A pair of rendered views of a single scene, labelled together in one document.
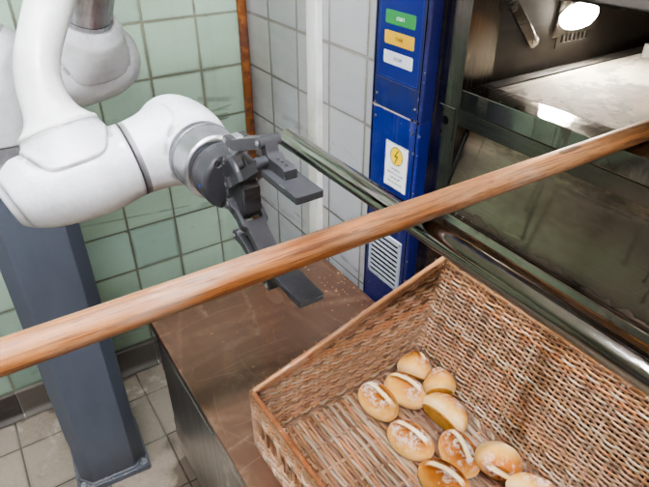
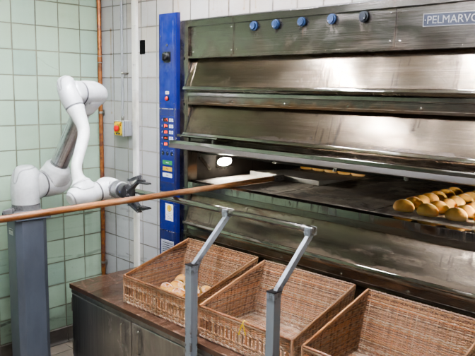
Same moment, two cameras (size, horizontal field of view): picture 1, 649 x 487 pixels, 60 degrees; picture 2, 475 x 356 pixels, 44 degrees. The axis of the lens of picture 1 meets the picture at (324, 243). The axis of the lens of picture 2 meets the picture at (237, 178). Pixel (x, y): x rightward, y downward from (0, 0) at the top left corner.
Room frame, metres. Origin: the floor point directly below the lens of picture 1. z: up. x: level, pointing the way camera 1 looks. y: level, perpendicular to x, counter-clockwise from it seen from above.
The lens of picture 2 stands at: (-2.37, 0.21, 1.72)
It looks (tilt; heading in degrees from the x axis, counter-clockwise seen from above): 9 degrees down; 347
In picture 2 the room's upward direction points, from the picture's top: 1 degrees clockwise
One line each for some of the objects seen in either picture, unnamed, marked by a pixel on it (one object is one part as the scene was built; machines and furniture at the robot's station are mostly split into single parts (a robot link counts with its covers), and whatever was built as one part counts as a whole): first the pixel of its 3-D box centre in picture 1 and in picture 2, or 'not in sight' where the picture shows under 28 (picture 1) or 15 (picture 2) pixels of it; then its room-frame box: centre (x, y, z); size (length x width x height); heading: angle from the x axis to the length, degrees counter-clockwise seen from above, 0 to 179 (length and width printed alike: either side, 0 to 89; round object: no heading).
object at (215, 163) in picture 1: (235, 184); (128, 191); (0.61, 0.11, 1.20); 0.09 x 0.07 x 0.08; 33
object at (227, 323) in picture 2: not in sight; (276, 310); (0.10, -0.54, 0.72); 0.56 x 0.49 x 0.28; 35
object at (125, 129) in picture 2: not in sight; (122, 128); (1.51, 0.11, 1.46); 0.10 x 0.07 x 0.10; 33
